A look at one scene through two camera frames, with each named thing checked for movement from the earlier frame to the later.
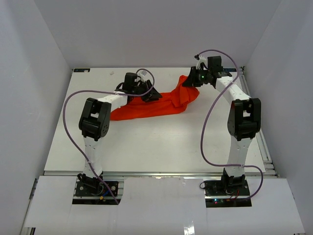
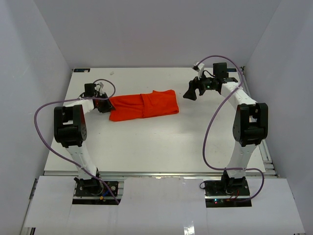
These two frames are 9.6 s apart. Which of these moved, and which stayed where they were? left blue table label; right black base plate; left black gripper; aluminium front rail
Moved: left black gripper
Stayed: right black base plate; aluminium front rail; left blue table label
